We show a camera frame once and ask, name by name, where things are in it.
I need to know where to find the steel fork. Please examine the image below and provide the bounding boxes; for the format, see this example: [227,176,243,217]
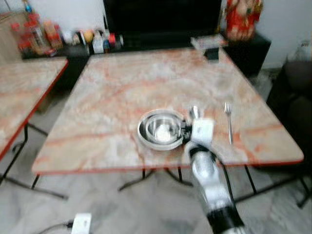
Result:
[224,101,234,146]

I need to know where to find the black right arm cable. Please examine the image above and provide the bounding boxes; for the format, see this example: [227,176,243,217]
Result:
[213,149,235,201]

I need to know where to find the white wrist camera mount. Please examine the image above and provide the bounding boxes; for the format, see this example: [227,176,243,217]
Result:
[71,213,93,234]
[191,118,215,145]

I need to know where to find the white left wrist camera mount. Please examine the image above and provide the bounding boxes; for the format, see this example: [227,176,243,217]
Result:
[71,213,93,234]

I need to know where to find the steel bowl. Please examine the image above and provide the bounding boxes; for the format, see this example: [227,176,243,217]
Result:
[146,117,182,145]

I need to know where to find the dark sofa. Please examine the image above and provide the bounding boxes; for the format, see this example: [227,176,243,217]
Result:
[267,59,312,148]

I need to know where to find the black television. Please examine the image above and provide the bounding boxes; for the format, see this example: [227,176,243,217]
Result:
[103,0,223,38]

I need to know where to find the slim clear red-lid jar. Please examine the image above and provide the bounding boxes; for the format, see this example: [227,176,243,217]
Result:
[12,22,26,50]

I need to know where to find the blue trophy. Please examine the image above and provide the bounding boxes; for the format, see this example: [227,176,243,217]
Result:
[22,0,35,16]

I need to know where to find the red robed statue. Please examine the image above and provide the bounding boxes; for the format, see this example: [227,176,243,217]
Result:
[225,0,264,41]

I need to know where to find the black metal table frame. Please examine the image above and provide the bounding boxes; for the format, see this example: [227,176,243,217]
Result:
[0,122,68,201]
[118,165,312,209]

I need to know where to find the printed magazine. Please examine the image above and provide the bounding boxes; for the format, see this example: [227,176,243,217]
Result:
[191,35,229,51]

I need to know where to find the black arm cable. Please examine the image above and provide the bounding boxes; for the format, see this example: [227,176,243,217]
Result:
[213,149,235,201]
[38,221,74,234]

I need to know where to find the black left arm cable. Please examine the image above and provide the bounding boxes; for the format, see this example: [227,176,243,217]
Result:
[38,221,74,234]

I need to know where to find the steel plate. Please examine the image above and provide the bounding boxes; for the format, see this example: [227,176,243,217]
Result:
[136,109,189,151]

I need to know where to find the black TV console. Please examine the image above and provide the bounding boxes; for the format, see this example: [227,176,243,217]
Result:
[21,30,272,92]

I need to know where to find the orange snack jar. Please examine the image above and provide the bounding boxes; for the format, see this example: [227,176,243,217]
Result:
[44,19,63,50]

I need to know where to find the small white box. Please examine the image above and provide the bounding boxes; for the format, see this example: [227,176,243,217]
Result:
[92,32,106,54]

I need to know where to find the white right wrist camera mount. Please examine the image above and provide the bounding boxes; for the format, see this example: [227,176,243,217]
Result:
[191,118,215,145]

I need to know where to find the yellow round figurine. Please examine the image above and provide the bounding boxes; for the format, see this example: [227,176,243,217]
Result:
[82,30,95,44]

